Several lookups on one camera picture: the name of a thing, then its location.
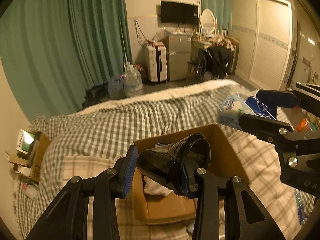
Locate cream dressing table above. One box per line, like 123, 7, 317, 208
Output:
191, 31, 241, 76

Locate blue plastic packet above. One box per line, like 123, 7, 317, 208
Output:
244, 96, 278, 120

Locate white cloth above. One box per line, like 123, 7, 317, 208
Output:
143, 175, 174, 197

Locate white ribbed suitcase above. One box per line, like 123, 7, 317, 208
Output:
144, 44, 167, 84

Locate orange packet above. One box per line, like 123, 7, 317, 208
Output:
297, 117, 313, 133

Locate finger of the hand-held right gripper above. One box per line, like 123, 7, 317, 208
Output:
256, 81, 320, 118
238, 113, 320, 155

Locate green and white carton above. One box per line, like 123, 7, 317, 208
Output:
15, 129, 41, 159

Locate black clothes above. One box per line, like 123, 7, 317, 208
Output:
203, 46, 233, 79

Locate large clear water jug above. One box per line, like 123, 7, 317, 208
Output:
123, 63, 144, 98

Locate crumpled clear plastic bottle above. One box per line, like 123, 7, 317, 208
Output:
107, 73, 125, 100

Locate black wall television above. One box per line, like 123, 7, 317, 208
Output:
160, 1, 199, 26

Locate clear plastic water bottle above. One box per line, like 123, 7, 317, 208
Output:
293, 188, 316, 227

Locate white sliding wardrobe doors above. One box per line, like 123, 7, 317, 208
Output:
231, 0, 293, 85

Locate narrow green curtain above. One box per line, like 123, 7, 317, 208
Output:
200, 0, 233, 35

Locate small brown cardboard box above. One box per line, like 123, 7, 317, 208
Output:
8, 131, 52, 182

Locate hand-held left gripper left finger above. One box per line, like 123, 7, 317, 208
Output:
25, 144, 138, 240

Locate green checked blanket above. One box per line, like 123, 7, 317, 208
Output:
14, 79, 253, 238

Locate wide green curtain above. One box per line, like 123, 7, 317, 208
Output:
0, 0, 133, 114

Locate black plastic cup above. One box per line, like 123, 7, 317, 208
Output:
136, 133, 211, 197

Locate small silver fridge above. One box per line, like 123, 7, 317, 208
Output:
164, 34, 192, 82

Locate clear packet with white contents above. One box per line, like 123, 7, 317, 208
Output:
216, 92, 258, 131

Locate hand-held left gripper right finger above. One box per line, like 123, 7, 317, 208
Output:
181, 166, 287, 240

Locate oval white vanity mirror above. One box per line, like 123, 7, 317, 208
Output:
199, 8, 218, 36

